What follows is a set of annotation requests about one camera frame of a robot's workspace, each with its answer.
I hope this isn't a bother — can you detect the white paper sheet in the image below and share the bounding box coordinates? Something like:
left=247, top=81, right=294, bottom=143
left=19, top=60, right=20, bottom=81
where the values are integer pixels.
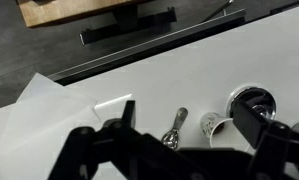
left=0, top=72, right=134, bottom=180

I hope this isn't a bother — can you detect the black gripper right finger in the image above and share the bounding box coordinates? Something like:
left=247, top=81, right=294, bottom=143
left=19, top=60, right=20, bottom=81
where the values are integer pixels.
left=230, top=98, right=299, bottom=180

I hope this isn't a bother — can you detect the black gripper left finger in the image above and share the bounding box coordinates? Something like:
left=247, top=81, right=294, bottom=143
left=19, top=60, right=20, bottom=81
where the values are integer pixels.
left=48, top=99, right=191, bottom=180

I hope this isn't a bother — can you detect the patterned paper cup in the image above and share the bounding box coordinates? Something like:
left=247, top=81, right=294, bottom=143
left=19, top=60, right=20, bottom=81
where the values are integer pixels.
left=200, top=112, right=254, bottom=151

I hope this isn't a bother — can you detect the metal coffee spoon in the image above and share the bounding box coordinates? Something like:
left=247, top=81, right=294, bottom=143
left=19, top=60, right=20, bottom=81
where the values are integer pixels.
left=161, top=107, right=189, bottom=151

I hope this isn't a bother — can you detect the wooden table top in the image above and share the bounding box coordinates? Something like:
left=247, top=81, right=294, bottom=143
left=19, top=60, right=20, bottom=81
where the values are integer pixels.
left=16, top=0, right=148, bottom=29

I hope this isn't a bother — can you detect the black table base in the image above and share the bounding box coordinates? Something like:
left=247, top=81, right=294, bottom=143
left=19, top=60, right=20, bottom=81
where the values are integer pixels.
left=78, top=5, right=177, bottom=46

